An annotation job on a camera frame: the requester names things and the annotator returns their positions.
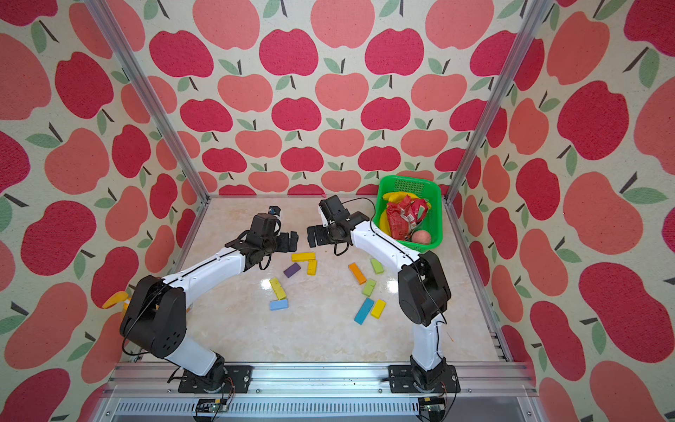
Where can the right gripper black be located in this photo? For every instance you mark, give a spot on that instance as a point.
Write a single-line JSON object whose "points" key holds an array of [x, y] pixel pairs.
{"points": [[321, 230]]}

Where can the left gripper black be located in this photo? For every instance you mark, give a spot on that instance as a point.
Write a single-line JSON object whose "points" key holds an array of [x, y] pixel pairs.
{"points": [[286, 246]]}

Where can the long yellow block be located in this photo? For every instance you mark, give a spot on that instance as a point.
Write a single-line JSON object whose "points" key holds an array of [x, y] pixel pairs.
{"points": [[303, 257]]}

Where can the purple block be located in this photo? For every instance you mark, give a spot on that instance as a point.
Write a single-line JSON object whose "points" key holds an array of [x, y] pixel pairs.
{"points": [[292, 270]]}

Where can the short yellow block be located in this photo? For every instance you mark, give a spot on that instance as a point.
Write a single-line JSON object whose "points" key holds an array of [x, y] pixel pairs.
{"points": [[312, 267]]}

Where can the yellow-green long block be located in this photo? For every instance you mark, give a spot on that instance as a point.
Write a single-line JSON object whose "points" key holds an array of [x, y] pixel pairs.
{"points": [[278, 289]]}

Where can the light blue block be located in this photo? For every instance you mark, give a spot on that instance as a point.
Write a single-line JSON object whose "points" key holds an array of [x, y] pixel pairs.
{"points": [[279, 305]]}

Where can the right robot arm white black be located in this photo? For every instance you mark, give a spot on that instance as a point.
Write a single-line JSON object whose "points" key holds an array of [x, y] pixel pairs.
{"points": [[423, 291]]}

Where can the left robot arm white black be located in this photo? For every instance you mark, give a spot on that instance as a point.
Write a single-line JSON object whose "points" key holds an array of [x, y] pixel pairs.
{"points": [[155, 319]]}

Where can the orange block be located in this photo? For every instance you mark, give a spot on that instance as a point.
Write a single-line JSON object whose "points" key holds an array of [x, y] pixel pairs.
{"points": [[357, 273]]}

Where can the green block upper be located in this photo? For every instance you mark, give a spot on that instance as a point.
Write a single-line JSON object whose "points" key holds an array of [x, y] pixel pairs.
{"points": [[377, 266]]}

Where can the green block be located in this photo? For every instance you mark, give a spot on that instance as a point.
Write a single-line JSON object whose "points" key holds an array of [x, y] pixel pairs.
{"points": [[369, 287], [377, 266]]}

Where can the green block lower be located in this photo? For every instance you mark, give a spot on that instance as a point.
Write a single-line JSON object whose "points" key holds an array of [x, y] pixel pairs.
{"points": [[369, 287]]}

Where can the bananas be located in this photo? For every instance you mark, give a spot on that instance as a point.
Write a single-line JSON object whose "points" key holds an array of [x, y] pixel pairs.
{"points": [[393, 196]]}

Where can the red snack bag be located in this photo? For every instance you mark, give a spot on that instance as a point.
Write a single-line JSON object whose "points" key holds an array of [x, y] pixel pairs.
{"points": [[403, 216]]}

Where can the cyan long block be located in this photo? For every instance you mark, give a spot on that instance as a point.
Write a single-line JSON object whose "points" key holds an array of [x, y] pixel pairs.
{"points": [[364, 311]]}

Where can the yellow block right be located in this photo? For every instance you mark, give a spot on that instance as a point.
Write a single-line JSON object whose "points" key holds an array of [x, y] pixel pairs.
{"points": [[378, 308]]}

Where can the peach fruit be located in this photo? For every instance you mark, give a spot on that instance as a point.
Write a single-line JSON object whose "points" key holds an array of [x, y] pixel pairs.
{"points": [[421, 237]]}

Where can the orange soap bottle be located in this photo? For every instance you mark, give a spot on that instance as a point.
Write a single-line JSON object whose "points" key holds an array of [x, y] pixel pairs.
{"points": [[121, 297]]}

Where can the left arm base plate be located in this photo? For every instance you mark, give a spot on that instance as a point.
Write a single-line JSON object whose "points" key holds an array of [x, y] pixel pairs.
{"points": [[218, 380]]}

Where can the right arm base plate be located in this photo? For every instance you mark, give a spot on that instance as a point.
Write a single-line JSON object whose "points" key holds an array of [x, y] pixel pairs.
{"points": [[413, 379]]}

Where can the aluminium front rail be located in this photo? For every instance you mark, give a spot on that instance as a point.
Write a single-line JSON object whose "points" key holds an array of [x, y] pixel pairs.
{"points": [[343, 391]]}

